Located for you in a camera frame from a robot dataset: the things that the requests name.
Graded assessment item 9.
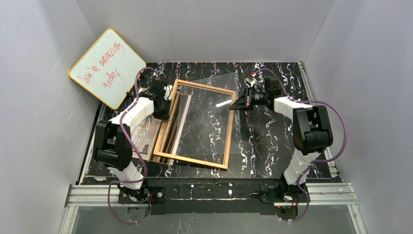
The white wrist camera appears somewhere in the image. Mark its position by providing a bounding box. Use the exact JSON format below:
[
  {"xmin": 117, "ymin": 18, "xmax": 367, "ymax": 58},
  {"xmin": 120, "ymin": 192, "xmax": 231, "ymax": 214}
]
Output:
[
  {"xmin": 164, "ymin": 85, "xmax": 173, "ymax": 100},
  {"xmin": 245, "ymin": 73, "xmax": 260, "ymax": 92}
]

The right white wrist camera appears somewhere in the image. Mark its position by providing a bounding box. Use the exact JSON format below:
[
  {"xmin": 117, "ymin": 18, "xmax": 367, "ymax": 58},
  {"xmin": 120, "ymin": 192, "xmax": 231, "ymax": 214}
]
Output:
[{"xmin": 245, "ymin": 73, "xmax": 260, "ymax": 92}]

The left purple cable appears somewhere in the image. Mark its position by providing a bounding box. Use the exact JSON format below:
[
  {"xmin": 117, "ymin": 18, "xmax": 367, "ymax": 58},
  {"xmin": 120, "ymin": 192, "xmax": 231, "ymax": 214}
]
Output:
[{"xmin": 107, "ymin": 67, "xmax": 160, "ymax": 225}]

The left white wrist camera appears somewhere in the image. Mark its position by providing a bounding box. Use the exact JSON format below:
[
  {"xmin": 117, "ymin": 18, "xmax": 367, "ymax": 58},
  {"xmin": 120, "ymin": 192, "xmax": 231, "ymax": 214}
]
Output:
[{"xmin": 164, "ymin": 85, "xmax": 173, "ymax": 100}]

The whiteboard with red writing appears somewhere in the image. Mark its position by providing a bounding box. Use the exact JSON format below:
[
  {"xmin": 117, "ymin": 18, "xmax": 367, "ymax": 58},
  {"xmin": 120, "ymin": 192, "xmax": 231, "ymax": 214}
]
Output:
[{"xmin": 68, "ymin": 28, "xmax": 147, "ymax": 110}]

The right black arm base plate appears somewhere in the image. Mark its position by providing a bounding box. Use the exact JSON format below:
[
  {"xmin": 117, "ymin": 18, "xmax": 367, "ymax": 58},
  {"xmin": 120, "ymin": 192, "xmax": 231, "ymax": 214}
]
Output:
[{"xmin": 259, "ymin": 184, "xmax": 307, "ymax": 204}]

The purple cable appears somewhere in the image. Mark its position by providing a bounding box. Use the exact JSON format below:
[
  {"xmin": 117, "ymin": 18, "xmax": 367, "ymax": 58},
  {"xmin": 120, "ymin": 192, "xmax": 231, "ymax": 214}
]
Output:
[
  {"xmin": 255, "ymin": 68, "xmax": 348, "ymax": 223},
  {"xmin": 107, "ymin": 67, "xmax": 160, "ymax": 225}
]

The printed photo of plant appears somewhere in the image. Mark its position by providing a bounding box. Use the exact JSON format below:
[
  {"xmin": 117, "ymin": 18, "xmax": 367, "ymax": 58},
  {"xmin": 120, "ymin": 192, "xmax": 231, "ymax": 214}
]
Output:
[{"xmin": 131, "ymin": 87, "xmax": 191, "ymax": 166}]

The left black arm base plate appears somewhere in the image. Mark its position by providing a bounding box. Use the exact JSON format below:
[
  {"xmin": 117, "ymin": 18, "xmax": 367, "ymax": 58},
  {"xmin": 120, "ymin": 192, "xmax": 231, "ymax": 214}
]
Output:
[{"xmin": 117, "ymin": 185, "xmax": 166, "ymax": 204}]

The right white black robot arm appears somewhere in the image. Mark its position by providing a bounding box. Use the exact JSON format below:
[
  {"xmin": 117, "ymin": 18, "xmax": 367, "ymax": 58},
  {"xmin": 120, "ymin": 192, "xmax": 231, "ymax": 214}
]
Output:
[{"xmin": 229, "ymin": 76, "xmax": 333, "ymax": 188}]

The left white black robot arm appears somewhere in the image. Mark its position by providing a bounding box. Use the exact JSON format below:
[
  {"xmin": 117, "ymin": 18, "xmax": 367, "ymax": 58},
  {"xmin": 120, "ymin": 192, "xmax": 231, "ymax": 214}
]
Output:
[{"xmin": 93, "ymin": 80, "xmax": 173, "ymax": 190}]

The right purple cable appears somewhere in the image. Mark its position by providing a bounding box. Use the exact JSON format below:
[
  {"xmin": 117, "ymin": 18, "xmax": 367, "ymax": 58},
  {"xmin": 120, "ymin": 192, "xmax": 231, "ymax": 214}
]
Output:
[{"xmin": 255, "ymin": 68, "xmax": 348, "ymax": 223}]

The transparent acrylic sheet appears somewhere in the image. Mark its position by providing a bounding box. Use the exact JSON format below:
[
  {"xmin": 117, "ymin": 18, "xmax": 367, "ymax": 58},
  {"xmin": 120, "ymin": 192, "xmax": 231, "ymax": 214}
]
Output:
[{"xmin": 172, "ymin": 72, "xmax": 238, "ymax": 164}]

